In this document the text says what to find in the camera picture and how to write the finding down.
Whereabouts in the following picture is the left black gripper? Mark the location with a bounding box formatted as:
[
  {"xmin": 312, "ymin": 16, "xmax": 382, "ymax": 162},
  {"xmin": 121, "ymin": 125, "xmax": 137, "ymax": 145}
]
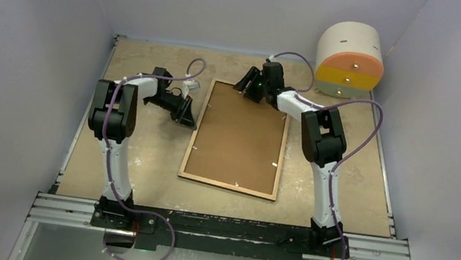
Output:
[{"xmin": 142, "ymin": 89, "xmax": 201, "ymax": 130}]

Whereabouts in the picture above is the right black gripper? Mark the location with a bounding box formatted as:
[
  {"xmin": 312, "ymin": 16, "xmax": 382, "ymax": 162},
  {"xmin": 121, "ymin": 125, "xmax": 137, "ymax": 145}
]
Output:
[{"xmin": 233, "ymin": 65, "xmax": 273, "ymax": 105}]

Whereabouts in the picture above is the brown backing board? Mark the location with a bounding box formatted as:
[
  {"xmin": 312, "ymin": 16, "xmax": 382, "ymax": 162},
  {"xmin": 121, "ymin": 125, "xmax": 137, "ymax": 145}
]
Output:
[{"xmin": 181, "ymin": 79, "xmax": 293, "ymax": 197}]

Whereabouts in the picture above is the black wooden picture frame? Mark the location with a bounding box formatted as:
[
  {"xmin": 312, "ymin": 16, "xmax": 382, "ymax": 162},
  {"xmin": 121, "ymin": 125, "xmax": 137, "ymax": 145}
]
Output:
[{"xmin": 175, "ymin": 74, "xmax": 297, "ymax": 203}]

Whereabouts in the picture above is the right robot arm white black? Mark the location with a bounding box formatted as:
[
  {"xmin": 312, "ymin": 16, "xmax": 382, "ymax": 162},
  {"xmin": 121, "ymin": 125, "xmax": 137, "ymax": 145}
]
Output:
[{"xmin": 233, "ymin": 61, "xmax": 347, "ymax": 254}]

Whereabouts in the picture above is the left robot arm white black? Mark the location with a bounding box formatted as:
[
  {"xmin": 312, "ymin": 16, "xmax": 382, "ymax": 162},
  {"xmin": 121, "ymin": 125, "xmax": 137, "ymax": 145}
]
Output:
[{"xmin": 87, "ymin": 67, "xmax": 200, "ymax": 229}]

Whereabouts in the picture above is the round cream drawer cabinet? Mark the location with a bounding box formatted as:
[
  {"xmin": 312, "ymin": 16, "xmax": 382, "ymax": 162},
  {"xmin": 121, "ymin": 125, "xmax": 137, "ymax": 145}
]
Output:
[{"xmin": 314, "ymin": 21, "xmax": 384, "ymax": 99}]

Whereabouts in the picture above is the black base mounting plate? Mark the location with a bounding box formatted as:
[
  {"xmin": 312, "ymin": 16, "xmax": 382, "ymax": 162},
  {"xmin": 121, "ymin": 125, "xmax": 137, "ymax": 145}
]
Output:
[{"xmin": 91, "ymin": 197, "xmax": 350, "ymax": 260}]

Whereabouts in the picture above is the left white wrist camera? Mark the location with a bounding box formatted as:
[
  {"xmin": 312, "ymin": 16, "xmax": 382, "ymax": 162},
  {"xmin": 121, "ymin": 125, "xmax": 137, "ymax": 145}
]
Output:
[{"xmin": 181, "ymin": 79, "xmax": 200, "ymax": 99}]

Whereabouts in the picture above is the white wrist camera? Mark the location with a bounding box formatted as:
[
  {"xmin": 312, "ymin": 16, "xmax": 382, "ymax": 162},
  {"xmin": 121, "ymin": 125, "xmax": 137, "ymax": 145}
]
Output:
[
  {"xmin": 266, "ymin": 55, "xmax": 277, "ymax": 63},
  {"xmin": 181, "ymin": 79, "xmax": 200, "ymax": 99}
]

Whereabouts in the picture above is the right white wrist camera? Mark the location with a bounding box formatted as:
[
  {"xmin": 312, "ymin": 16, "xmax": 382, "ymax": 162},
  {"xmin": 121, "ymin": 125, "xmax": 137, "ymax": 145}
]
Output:
[{"xmin": 266, "ymin": 55, "xmax": 277, "ymax": 63}]

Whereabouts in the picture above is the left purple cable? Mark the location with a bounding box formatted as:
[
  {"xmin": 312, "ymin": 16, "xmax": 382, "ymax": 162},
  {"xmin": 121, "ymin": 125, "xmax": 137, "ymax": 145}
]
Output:
[{"xmin": 83, "ymin": 45, "xmax": 209, "ymax": 260}]

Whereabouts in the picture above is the purple cable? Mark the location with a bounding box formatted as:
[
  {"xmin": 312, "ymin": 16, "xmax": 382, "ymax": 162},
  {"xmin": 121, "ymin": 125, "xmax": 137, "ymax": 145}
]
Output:
[
  {"xmin": 83, "ymin": 45, "xmax": 209, "ymax": 260},
  {"xmin": 240, "ymin": 48, "xmax": 392, "ymax": 260}
]

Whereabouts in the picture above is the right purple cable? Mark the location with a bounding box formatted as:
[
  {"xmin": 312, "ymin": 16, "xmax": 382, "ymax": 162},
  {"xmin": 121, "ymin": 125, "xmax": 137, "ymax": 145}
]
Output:
[{"xmin": 240, "ymin": 48, "xmax": 392, "ymax": 260}]

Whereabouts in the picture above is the aluminium rail frame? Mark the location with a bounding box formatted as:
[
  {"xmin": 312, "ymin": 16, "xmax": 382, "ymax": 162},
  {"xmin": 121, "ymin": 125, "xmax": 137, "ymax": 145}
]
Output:
[{"xmin": 8, "ymin": 193, "xmax": 412, "ymax": 260}]

